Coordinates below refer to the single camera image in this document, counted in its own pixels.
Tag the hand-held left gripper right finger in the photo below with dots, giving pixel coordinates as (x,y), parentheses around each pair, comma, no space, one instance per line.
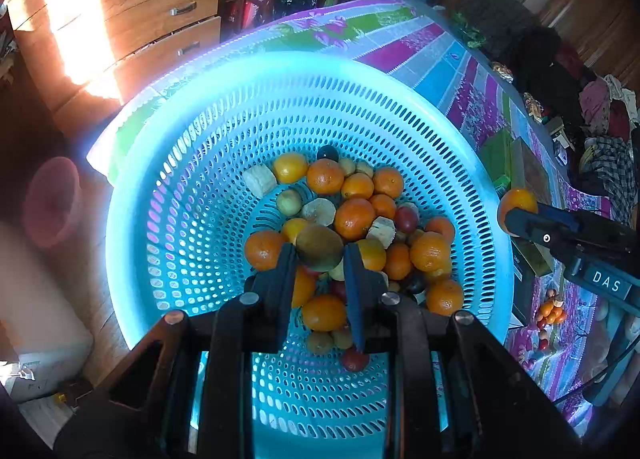
(352,289)

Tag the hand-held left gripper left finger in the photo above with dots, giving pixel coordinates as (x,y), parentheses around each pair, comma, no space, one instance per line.
(286,279)

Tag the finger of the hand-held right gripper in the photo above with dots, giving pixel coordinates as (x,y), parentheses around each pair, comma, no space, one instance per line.
(530,231)
(557,215)

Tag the round glossy orange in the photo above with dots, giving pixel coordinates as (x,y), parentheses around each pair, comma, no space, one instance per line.
(517,199)

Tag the brown green kiwi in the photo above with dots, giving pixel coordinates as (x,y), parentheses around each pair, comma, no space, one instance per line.
(320,246)

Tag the heap of oranges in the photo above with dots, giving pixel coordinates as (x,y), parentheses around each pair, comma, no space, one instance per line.
(355,219)

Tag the cluster of oranges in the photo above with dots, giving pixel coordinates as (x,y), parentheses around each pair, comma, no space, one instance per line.
(550,311)

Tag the cyan perforated plastic basket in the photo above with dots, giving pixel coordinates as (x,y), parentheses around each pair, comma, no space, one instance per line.
(200,139)

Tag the dark flat box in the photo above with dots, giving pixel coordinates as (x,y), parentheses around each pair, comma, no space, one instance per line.
(530,264)

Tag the tan longan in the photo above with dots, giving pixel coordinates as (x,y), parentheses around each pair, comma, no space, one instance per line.
(346,166)
(364,168)
(320,341)
(289,202)
(342,337)

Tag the dark purple plum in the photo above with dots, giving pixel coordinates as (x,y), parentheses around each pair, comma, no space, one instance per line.
(415,283)
(327,153)
(406,216)

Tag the beige cut sugarcane chunk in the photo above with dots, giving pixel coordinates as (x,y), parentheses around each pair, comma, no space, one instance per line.
(318,210)
(381,229)
(260,180)

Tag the black white plaid blanket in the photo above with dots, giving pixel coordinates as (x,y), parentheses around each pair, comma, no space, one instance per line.
(610,164)

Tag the small white box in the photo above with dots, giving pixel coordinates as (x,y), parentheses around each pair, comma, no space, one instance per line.
(560,139)

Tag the green box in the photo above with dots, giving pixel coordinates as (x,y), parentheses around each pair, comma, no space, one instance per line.
(497,159)

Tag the golden snack pack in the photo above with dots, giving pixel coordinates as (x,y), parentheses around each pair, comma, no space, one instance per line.
(532,106)

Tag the pink garment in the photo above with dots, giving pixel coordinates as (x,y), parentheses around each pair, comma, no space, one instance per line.
(597,99)

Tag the pile of dark clothes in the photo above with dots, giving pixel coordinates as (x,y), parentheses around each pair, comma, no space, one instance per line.
(545,69)

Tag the yellow snack pack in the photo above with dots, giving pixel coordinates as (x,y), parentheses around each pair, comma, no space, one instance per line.
(502,70)

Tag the striped floral bed sheet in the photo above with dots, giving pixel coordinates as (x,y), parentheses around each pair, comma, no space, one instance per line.
(425,54)

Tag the green leafy plant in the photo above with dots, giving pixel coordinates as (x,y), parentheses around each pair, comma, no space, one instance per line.
(467,29)

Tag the dark plaid cloth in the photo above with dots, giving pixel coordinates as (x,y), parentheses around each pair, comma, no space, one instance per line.
(495,9)

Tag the pink plastic basin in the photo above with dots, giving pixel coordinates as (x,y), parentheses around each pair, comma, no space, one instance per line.
(52,201)

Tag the white bag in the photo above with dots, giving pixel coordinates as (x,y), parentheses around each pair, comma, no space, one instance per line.
(35,299)

